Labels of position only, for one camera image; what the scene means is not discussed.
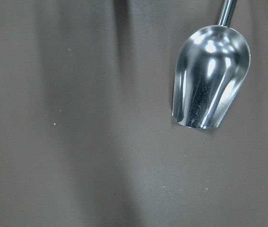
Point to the metal scoop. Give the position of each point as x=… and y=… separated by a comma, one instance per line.
x=211, y=67

